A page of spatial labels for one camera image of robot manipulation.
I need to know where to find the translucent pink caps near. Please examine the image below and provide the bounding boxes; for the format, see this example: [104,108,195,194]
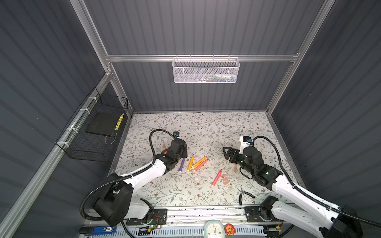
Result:
[221,174,230,186]

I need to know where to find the items in white basket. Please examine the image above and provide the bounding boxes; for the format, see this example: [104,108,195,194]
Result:
[194,74,236,83]

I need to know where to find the floral patterned table mat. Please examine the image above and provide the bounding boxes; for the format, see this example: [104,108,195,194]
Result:
[115,112,300,207]

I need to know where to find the white analog clock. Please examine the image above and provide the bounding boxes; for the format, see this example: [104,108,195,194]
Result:
[203,220,226,238]

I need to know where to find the black wire basket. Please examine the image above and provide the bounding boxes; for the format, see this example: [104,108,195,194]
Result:
[56,88,129,162]

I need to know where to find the black handled pliers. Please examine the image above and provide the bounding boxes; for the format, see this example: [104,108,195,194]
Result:
[238,188,256,206]

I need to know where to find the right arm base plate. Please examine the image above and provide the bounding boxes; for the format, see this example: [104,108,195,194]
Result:
[244,206,283,223]

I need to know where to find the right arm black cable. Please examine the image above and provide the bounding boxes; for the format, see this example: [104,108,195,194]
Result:
[252,135,381,229]

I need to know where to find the black pad in basket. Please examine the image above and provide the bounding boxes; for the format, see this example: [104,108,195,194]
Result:
[85,113,120,136]

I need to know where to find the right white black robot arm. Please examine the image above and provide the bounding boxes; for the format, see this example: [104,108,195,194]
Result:
[223,146,363,238]

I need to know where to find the red round badge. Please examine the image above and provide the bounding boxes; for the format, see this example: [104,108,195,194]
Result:
[224,223,236,236]

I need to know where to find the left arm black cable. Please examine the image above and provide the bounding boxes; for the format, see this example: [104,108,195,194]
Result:
[79,129,176,238]

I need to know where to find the blue black tool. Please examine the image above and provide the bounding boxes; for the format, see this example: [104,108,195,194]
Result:
[78,226,117,236]

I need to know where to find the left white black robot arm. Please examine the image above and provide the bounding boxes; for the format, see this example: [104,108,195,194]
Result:
[93,138,188,226]

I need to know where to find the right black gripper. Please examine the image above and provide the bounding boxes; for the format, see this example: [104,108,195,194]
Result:
[223,145,254,177]

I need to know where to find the white wire mesh basket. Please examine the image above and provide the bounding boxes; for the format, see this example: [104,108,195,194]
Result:
[172,57,240,84]

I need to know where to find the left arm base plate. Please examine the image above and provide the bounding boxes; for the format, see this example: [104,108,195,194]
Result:
[125,208,168,226]

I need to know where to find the yellow highlighter pen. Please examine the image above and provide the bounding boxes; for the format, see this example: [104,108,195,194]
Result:
[114,113,124,131]

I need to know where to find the purple marker pen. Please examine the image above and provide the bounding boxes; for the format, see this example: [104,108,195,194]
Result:
[179,158,186,172]

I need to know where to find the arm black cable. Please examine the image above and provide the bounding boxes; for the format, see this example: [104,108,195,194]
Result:
[79,129,176,238]
[252,135,381,229]

